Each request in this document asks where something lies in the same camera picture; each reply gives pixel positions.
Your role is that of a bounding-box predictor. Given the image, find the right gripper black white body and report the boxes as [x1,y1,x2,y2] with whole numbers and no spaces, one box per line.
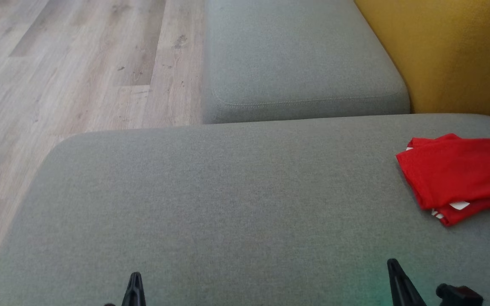
[436,283,484,306]

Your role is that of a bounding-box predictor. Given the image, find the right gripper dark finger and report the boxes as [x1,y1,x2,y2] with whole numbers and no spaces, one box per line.
[387,258,427,306]

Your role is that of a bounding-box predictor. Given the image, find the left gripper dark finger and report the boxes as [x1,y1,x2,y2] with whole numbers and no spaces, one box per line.
[122,272,147,306]

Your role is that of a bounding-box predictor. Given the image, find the red shorts with white stripes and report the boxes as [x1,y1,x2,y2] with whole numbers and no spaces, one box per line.
[431,199,490,227]

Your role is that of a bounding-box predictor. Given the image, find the red basketball jersey white trim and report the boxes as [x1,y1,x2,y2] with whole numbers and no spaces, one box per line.
[396,133,490,211]

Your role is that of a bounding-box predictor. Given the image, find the large grey sofa seat cushion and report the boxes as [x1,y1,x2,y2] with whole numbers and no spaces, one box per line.
[0,113,490,306]

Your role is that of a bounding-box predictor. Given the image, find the small grey sofa cushion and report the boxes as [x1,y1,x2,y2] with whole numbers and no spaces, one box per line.
[202,0,411,125]

